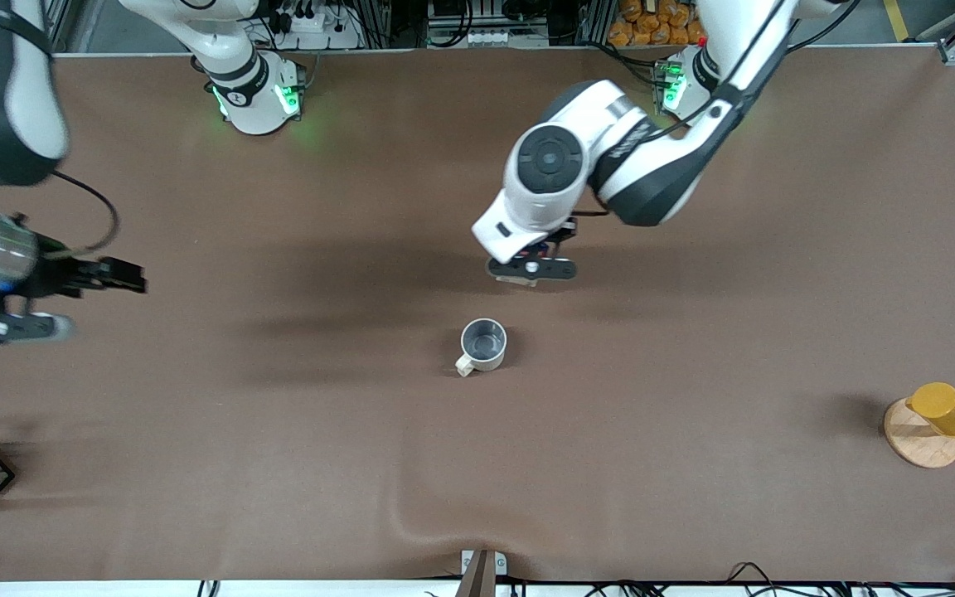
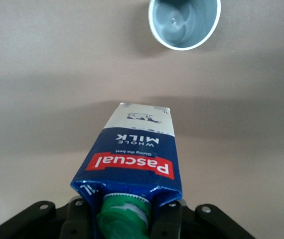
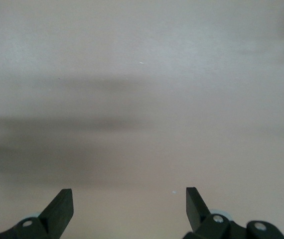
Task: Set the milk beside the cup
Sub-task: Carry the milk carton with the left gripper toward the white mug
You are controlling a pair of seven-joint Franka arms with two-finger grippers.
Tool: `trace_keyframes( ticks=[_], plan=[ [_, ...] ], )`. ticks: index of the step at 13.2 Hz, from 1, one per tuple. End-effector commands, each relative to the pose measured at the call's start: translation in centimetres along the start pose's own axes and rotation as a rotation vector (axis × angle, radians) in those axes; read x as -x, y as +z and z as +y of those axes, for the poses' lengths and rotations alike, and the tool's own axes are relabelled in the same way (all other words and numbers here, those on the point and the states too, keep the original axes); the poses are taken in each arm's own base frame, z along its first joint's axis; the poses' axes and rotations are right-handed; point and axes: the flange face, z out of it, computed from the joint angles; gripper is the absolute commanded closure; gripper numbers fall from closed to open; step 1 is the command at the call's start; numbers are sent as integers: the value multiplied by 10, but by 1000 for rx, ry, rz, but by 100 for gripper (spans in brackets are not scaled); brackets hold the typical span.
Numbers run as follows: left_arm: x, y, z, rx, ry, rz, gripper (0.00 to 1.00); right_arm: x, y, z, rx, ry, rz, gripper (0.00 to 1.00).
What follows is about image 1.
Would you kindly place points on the white mug with grey inside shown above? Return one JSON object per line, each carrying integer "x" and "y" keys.
{"x": 490, "y": 361}

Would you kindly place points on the wooden mug stand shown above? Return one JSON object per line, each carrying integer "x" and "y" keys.
{"x": 921, "y": 448}

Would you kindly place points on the white power strip with plugs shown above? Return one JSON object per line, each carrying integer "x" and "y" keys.
{"x": 320, "y": 29}

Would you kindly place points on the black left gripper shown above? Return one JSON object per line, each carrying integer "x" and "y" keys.
{"x": 560, "y": 235}

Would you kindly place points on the yellow cup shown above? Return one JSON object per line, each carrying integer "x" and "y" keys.
{"x": 946, "y": 410}

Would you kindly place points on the long white power strip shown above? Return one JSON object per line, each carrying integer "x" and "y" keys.
{"x": 506, "y": 38}

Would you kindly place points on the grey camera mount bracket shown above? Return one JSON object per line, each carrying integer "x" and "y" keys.
{"x": 484, "y": 568}

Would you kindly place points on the bag of orange buns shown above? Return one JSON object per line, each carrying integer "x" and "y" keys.
{"x": 652, "y": 25}

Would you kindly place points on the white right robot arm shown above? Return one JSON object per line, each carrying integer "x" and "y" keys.
{"x": 254, "y": 99}

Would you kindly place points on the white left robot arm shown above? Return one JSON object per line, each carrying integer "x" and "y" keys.
{"x": 660, "y": 166}

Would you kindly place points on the brown table cover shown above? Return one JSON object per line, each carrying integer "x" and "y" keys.
{"x": 477, "y": 464}

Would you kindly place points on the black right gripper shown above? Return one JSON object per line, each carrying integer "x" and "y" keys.
{"x": 55, "y": 274}

